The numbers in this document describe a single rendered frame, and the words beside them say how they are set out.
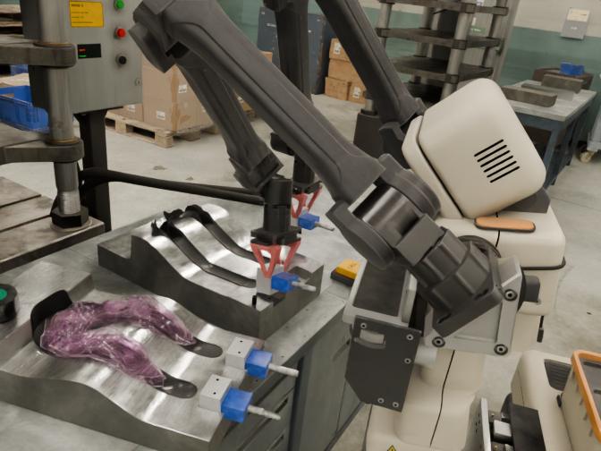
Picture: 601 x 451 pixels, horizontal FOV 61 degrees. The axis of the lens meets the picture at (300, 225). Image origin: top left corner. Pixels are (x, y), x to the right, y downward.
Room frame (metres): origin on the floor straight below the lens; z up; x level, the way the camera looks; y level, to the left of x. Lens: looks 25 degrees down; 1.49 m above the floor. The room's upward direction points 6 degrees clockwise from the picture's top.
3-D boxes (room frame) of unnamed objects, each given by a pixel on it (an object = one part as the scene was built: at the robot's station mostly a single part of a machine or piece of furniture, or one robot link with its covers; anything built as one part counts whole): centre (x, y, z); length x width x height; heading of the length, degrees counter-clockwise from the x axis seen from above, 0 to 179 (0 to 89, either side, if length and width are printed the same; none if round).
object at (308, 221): (1.21, -0.03, 0.93); 0.13 x 0.05 x 0.05; 59
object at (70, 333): (0.73, 0.31, 0.90); 0.26 x 0.18 x 0.08; 78
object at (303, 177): (1.23, 0.01, 1.06); 0.10 x 0.07 x 0.07; 150
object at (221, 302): (1.08, 0.21, 0.87); 0.50 x 0.26 x 0.14; 60
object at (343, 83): (7.79, -0.56, 0.42); 0.86 x 0.33 x 0.83; 58
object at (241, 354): (0.73, 0.04, 0.86); 0.13 x 0.05 x 0.05; 78
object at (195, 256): (1.07, 0.21, 0.92); 0.35 x 0.16 x 0.09; 60
